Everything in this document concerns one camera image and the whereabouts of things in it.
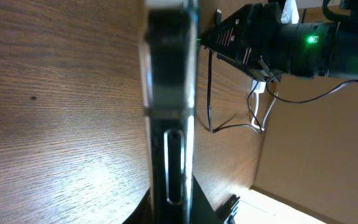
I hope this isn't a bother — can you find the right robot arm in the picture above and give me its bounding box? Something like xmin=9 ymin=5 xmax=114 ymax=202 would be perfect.
xmin=201 ymin=1 xmax=358 ymax=83

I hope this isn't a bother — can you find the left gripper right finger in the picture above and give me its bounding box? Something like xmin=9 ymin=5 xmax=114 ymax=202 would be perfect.
xmin=191 ymin=176 xmax=223 ymax=224

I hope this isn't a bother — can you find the white power strip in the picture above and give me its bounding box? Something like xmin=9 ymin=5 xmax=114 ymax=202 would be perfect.
xmin=251 ymin=80 xmax=265 ymax=131

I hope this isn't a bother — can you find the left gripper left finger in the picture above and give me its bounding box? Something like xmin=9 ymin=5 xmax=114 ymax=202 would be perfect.
xmin=122 ymin=189 xmax=153 ymax=224

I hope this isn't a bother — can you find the black smartphone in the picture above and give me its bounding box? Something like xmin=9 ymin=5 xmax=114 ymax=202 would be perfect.
xmin=139 ymin=0 xmax=199 ymax=223

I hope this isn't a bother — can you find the white power strip cord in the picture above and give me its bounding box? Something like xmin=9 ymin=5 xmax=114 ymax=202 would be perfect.
xmin=261 ymin=91 xmax=280 ymax=130

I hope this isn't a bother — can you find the black USB charging cable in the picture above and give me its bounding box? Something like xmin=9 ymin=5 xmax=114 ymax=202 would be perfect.
xmin=206 ymin=8 xmax=264 ymax=134

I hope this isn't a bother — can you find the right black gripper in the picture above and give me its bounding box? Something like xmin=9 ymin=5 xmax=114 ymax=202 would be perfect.
xmin=201 ymin=2 xmax=282 ymax=82

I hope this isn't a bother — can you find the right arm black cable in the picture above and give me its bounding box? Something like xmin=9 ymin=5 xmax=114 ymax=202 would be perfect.
xmin=265 ymin=73 xmax=358 ymax=105

